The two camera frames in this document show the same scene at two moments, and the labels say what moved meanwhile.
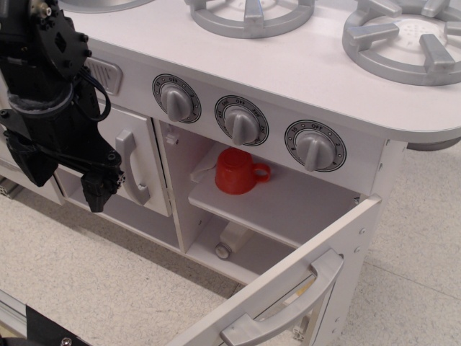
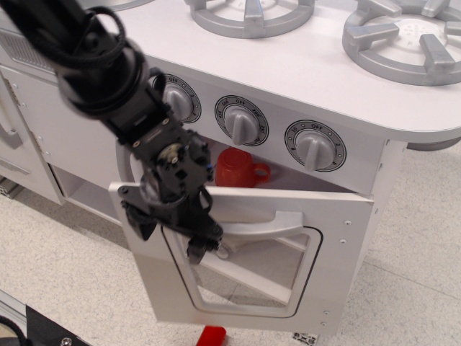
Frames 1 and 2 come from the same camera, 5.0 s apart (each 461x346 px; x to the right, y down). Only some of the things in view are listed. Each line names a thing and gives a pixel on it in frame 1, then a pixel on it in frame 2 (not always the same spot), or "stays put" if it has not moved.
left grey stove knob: x=173 y=96 stays put
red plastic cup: x=236 y=172 stays put
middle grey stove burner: x=253 y=26 stays put
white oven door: x=342 y=316 to x=289 y=260
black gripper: x=71 y=136 to x=173 y=191
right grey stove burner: x=414 y=42 stays put
